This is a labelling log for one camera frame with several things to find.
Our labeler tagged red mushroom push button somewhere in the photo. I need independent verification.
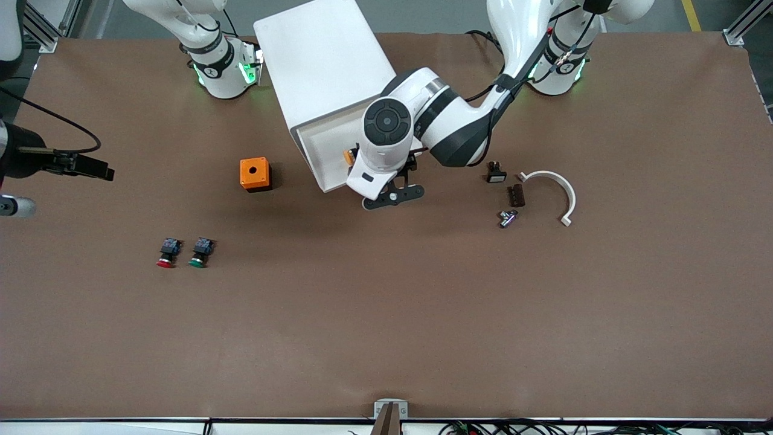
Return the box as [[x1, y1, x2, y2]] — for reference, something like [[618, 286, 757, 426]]
[[156, 237, 182, 269]]

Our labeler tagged green mushroom push button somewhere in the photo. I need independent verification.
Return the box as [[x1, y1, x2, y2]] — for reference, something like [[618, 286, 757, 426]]
[[188, 237, 214, 268]]

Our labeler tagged aluminium frame profile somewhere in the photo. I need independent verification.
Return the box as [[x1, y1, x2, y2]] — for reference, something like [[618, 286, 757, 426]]
[[723, 0, 773, 47], [24, 0, 61, 54]]

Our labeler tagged grey metal bracket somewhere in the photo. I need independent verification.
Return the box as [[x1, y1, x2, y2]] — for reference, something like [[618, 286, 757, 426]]
[[374, 399, 409, 421]]

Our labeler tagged orange button enclosure box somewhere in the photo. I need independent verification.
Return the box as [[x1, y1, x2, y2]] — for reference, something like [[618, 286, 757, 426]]
[[240, 157, 272, 193]]

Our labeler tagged silver gripper cylinder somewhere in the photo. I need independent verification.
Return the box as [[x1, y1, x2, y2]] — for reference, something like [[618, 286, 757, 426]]
[[0, 195, 37, 218]]

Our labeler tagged brown table cover mat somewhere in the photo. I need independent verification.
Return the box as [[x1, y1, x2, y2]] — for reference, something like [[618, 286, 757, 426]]
[[0, 30, 773, 421]]

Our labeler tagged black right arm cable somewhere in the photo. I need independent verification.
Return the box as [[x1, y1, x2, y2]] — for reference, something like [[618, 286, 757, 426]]
[[0, 85, 102, 155]]

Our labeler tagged black base cable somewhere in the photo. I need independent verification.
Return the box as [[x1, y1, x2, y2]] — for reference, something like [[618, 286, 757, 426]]
[[466, 29, 502, 50]]

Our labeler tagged black cable bundle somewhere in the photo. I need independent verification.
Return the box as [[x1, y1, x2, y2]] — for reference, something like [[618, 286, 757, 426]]
[[438, 419, 773, 435]]

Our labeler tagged white curved plastic bracket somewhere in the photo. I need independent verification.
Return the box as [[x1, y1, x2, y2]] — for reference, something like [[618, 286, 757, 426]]
[[518, 171, 577, 227]]

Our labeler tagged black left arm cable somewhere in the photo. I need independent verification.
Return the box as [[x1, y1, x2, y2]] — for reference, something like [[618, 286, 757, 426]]
[[464, 12, 598, 105]]

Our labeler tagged brown post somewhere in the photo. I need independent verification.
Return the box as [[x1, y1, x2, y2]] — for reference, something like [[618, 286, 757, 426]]
[[370, 403, 400, 435]]

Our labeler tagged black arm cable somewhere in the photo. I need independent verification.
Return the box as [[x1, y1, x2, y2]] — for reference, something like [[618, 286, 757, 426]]
[[464, 12, 598, 105], [0, 85, 102, 155]]

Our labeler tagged white table edge rail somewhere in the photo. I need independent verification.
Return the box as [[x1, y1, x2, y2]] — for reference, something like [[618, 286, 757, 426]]
[[0, 417, 773, 435]]

